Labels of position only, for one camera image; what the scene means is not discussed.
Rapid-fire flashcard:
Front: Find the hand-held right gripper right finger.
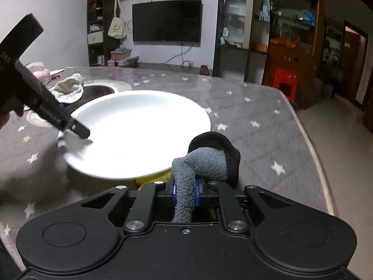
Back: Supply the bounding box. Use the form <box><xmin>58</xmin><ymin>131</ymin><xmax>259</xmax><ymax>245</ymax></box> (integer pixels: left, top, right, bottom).
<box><xmin>195</xmin><ymin>181</ymin><xmax>294</xmax><ymax>235</ymax></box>

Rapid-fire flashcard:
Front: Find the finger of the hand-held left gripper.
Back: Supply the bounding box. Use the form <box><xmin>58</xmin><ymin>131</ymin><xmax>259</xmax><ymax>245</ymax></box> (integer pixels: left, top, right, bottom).
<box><xmin>14</xmin><ymin>61</ymin><xmax>91</xmax><ymax>140</ymax></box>

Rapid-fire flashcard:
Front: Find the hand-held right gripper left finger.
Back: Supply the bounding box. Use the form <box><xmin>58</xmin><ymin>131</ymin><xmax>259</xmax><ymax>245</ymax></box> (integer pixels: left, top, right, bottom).
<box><xmin>82</xmin><ymin>181</ymin><xmax>177</xmax><ymax>234</ymax></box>

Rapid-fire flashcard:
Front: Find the yellow and grey microfibre cloth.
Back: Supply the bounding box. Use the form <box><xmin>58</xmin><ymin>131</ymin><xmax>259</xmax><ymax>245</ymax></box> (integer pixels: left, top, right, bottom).
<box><xmin>135</xmin><ymin>132</ymin><xmax>242</xmax><ymax>225</ymax></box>

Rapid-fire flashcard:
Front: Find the white bowl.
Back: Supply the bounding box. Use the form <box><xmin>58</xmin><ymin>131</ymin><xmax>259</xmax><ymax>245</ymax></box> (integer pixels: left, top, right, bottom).
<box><xmin>58</xmin><ymin>90</ymin><xmax>211</xmax><ymax>179</ymax></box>

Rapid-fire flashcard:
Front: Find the person's left hand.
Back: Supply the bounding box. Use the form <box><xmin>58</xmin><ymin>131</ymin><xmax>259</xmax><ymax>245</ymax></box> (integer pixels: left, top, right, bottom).
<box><xmin>0</xmin><ymin>107</ymin><xmax>24</xmax><ymax>130</ymax></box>

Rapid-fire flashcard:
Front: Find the white towel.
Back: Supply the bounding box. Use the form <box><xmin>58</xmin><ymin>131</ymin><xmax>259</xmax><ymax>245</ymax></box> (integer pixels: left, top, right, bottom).
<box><xmin>49</xmin><ymin>73</ymin><xmax>85</xmax><ymax>104</ymax></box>

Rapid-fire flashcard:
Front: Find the pink plastic bag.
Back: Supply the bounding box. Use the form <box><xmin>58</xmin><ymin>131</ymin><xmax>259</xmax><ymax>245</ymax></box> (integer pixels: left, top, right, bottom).
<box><xmin>26</xmin><ymin>61</ymin><xmax>50</xmax><ymax>83</ymax></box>

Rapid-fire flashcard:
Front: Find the round black induction cooktop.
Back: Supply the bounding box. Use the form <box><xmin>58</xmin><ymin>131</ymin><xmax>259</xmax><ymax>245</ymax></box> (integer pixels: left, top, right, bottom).
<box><xmin>26</xmin><ymin>79</ymin><xmax>133</xmax><ymax>128</ymax></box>

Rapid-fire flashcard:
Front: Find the dark bookshelf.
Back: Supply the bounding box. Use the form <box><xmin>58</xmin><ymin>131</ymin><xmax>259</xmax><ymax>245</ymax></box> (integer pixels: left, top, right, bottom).
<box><xmin>86</xmin><ymin>0</ymin><xmax>122</xmax><ymax>67</ymax></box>

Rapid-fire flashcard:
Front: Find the grey star-print tablecloth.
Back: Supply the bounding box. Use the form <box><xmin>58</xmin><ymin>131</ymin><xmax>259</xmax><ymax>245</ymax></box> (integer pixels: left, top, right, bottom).
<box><xmin>0</xmin><ymin>66</ymin><xmax>339</xmax><ymax>270</ymax></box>

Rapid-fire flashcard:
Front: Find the stack of boxes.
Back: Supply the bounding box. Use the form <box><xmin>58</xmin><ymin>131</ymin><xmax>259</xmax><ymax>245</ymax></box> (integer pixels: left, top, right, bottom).
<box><xmin>107</xmin><ymin>56</ymin><xmax>140</xmax><ymax>68</ymax></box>

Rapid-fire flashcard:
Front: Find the cardboard box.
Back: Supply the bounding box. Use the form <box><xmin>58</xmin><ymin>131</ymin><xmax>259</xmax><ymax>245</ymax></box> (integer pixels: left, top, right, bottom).
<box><xmin>110</xmin><ymin>48</ymin><xmax>132</xmax><ymax>61</ymax></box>

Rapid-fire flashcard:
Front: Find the beige tote bag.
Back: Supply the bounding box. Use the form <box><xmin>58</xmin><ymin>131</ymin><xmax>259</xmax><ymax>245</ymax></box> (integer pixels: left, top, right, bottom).
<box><xmin>107</xmin><ymin>0</ymin><xmax>128</xmax><ymax>40</ymax></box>

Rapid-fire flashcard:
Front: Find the black flat television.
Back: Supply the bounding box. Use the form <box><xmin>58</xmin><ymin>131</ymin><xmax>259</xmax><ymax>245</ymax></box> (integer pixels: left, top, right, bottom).
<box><xmin>132</xmin><ymin>0</ymin><xmax>203</xmax><ymax>47</ymax></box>

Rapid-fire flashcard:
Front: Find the red plastic stool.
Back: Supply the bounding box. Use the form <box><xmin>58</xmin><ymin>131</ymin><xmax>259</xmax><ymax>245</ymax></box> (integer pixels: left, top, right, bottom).
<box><xmin>270</xmin><ymin>68</ymin><xmax>298</xmax><ymax>100</ymax></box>

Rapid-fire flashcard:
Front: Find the wooden cabinet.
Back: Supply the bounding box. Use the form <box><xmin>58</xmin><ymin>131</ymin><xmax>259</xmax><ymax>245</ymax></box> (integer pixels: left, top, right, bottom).
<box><xmin>262</xmin><ymin>0</ymin><xmax>326</xmax><ymax>110</ymax></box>

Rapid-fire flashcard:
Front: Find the glass display cabinet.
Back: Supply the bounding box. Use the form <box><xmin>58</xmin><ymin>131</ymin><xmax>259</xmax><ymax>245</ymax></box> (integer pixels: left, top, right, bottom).
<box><xmin>212</xmin><ymin>0</ymin><xmax>270</xmax><ymax>78</ymax></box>

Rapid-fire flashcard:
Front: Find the wooden door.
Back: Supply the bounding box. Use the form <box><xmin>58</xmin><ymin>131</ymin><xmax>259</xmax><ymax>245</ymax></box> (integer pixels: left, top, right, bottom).
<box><xmin>343</xmin><ymin>20</ymin><xmax>369</xmax><ymax>106</ymax></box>

